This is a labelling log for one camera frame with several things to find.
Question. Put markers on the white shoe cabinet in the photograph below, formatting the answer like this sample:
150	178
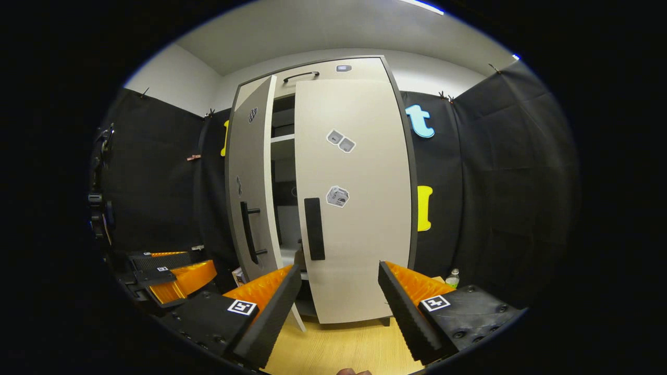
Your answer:
406	130

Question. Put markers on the small printed box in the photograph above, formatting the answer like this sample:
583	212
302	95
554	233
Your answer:
238	276

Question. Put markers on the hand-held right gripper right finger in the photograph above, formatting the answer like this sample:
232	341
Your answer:
404	312

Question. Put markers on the black backdrop cloth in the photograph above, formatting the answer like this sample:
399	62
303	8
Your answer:
510	182

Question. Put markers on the beige cabinet drawer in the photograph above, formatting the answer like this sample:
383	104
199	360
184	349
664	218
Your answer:
359	70

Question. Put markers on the black equipment on stand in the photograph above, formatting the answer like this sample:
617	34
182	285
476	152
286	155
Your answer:
96	208

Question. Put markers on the ceiling light strip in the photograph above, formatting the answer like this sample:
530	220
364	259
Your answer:
424	6

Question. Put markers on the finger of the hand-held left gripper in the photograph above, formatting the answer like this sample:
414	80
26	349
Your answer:
167	261
156	276

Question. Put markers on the green label plastic bottle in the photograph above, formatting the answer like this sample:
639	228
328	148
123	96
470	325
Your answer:
452	280

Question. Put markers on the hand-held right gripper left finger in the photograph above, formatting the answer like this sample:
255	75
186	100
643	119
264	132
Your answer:
271	317

